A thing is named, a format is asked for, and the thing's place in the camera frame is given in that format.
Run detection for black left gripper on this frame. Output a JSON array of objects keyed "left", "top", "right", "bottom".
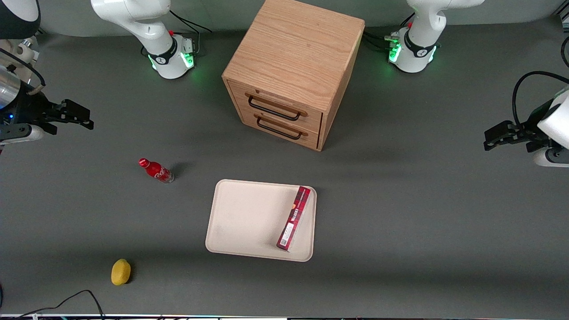
[{"left": 484, "top": 100, "right": 556, "bottom": 153}]

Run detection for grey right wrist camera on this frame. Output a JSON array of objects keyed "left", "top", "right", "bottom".
[{"left": 0, "top": 125, "right": 45, "bottom": 144}]

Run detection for yellow lemon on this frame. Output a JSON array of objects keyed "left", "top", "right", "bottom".
[{"left": 111, "top": 259, "right": 132, "bottom": 286}]

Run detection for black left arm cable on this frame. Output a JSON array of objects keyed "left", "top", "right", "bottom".
[{"left": 512, "top": 71, "right": 569, "bottom": 128}]

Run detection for cream rectangular tray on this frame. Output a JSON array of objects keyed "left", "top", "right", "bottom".
[{"left": 205, "top": 179, "right": 317, "bottom": 262}]

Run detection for red cookie box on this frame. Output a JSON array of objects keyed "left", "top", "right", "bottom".
[{"left": 276, "top": 186, "right": 312, "bottom": 252}]

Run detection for black wire drawer handle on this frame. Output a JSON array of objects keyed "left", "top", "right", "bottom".
[
  {"left": 248, "top": 95, "right": 302, "bottom": 121},
  {"left": 256, "top": 114, "right": 303, "bottom": 140}
]

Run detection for wooden drawer front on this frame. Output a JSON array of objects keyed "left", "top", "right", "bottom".
[
  {"left": 241, "top": 107, "right": 321, "bottom": 149},
  {"left": 229, "top": 81, "right": 324, "bottom": 134}
]

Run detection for black left base cables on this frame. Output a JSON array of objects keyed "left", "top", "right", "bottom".
[{"left": 362, "top": 13, "right": 416, "bottom": 55}]

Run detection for black cable at table edge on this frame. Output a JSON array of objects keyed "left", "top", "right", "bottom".
[{"left": 0, "top": 290, "right": 105, "bottom": 320}]

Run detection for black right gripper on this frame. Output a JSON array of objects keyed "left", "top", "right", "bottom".
[{"left": 0, "top": 91, "right": 94, "bottom": 135}]

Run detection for beige rounded fixture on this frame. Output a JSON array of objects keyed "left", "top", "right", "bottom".
[{"left": 0, "top": 38, "right": 40, "bottom": 67}]

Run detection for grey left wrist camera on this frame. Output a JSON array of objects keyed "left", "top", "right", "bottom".
[{"left": 533, "top": 148, "right": 569, "bottom": 168}]

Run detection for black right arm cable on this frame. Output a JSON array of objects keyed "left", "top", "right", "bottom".
[{"left": 0, "top": 47, "right": 46, "bottom": 95}]

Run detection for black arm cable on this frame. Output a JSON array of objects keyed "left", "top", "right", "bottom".
[
  {"left": 512, "top": 71, "right": 569, "bottom": 128},
  {"left": 0, "top": 47, "right": 46, "bottom": 95}
]

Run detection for wooden drawer cabinet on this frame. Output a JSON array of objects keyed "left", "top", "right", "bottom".
[{"left": 222, "top": 0, "right": 366, "bottom": 152}]

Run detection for red coke bottle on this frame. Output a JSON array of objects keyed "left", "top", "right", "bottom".
[{"left": 138, "top": 158, "right": 175, "bottom": 184}]

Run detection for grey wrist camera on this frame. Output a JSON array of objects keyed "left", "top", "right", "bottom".
[
  {"left": 0, "top": 125, "right": 45, "bottom": 144},
  {"left": 533, "top": 148, "right": 569, "bottom": 168}
]

